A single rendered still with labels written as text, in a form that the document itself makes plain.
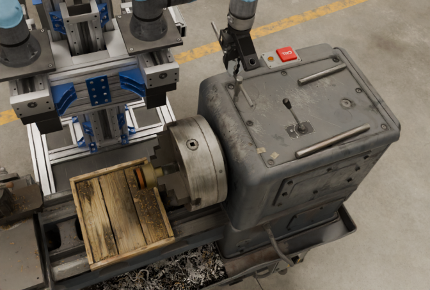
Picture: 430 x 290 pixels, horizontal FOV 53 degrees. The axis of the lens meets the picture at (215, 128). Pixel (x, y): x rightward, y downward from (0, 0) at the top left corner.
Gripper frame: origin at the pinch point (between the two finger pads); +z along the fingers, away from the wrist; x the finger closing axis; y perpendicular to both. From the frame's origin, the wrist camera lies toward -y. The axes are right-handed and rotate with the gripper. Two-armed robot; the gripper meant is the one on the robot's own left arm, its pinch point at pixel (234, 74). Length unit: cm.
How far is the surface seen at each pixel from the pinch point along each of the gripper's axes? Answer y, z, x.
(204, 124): -7.7, 11.9, 12.5
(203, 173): -22.9, 15.5, 18.5
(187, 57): 131, 136, -35
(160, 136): -5.4, 15.3, 26.9
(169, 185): -19.5, 24.0, 28.3
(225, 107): -4.9, 10.0, 4.0
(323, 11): 148, 136, -164
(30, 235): -15, 38, 75
